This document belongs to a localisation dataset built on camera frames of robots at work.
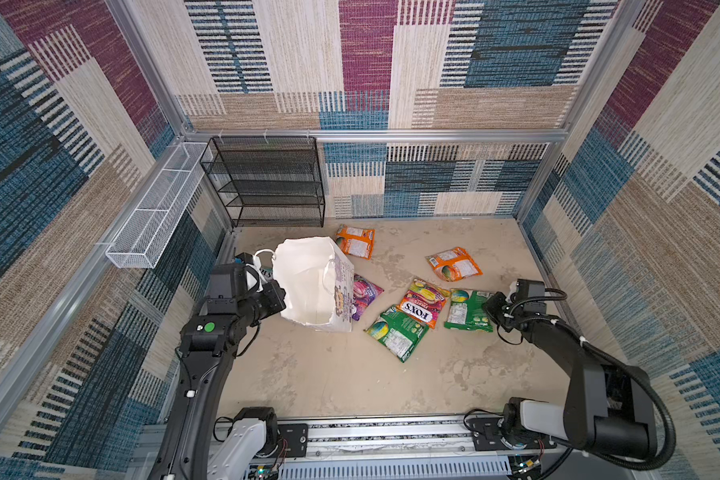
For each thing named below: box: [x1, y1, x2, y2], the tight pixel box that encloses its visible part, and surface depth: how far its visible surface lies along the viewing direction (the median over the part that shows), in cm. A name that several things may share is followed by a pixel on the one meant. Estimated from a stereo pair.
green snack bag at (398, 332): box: [363, 305, 430, 363], surface depth 91 cm
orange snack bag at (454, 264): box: [425, 246, 483, 282], surface depth 106 cm
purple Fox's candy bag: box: [351, 273, 385, 321], surface depth 98 cm
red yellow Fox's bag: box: [396, 278, 451, 329], surface depth 96 cm
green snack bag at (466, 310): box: [444, 288, 494, 333], surface depth 93 cm
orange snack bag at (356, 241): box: [335, 224, 376, 260], surface depth 113 cm
